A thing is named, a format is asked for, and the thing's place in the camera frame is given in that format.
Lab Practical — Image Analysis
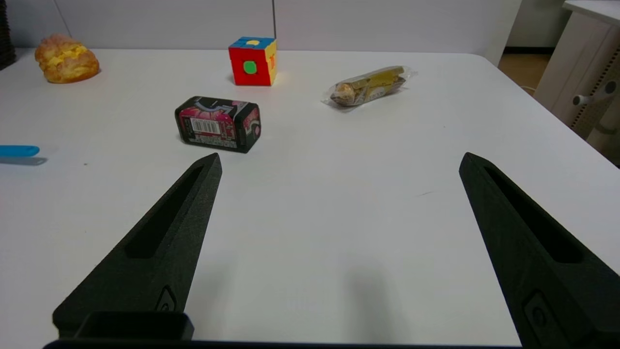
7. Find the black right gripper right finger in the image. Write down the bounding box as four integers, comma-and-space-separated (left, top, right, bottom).
459, 152, 620, 349

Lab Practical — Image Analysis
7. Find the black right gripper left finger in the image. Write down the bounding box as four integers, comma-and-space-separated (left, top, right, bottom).
52, 153, 223, 340

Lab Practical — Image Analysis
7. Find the dark brown wicker basket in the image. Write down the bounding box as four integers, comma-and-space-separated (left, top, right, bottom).
0, 0, 17, 71

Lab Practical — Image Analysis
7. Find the black pink gum box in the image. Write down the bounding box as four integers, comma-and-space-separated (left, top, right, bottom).
175, 96, 262, 154

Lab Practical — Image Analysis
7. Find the golden cream puff bread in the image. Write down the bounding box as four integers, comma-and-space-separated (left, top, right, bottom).
34, 33, 100, 84

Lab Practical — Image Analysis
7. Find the colourful puzzle cube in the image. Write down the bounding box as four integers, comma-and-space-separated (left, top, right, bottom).
229, 37, 278, 87

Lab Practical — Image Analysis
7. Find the clear wrapped chocolate snack pack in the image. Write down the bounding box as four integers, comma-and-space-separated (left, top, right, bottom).
322, 66, 417, 111

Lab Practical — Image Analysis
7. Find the yellow spoon with blue handle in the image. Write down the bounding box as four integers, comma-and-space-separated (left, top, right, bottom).
0, 145, 40, 158

